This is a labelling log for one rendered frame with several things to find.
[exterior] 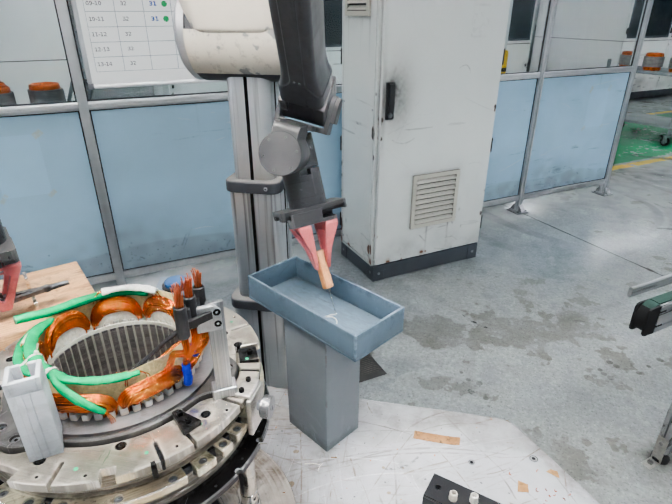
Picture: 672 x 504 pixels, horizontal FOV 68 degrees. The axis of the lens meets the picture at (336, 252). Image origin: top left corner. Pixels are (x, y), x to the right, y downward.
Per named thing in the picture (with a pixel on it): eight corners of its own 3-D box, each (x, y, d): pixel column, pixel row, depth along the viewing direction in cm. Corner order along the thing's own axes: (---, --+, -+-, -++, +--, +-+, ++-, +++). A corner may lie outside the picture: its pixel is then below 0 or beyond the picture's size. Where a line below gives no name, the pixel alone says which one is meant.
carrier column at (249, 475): (245, 515, 73) (232, 406, 64) (239, 502, 75) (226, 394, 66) (261, 508, 74) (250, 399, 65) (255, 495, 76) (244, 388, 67)
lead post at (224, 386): (238, 395, 53) (227, 301, 48) (213, 401, 52) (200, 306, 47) (235, 384, 55) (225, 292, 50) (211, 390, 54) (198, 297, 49)
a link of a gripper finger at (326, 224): (348, 265, 75) (335, 204, 73) (303, 278, 73) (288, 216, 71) (334, 259, 81) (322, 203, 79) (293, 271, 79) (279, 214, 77)
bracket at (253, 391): (237, 432, 55) (233, 396, 52) (250, 409, 58) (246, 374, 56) (253, 435, 54) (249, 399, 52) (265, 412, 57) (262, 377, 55)
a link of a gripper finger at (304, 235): (353, 264, 75) (340, 203, 73) (309, 277, 73) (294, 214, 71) (339, 258, 81) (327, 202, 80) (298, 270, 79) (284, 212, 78)
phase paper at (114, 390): (78, 424, 48) (67, 388, 46) (77, 414, 49) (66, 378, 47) (163, 397, 52) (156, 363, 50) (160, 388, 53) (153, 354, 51)
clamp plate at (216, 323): (223, 329, 49) (220, 304, 48) (197, 334, 48) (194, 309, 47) (222, 326, 49) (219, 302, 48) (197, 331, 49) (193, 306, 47)
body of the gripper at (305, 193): (349, 209, 74) (338, 160, 72) (283, 226, 71) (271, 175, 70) (335, 208, 80) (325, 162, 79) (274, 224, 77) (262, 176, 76)
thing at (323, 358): (395, 445, 87) (404, 306, 75) (352, 483, 80) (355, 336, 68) (300, 379, 103) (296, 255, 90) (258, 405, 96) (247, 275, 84)
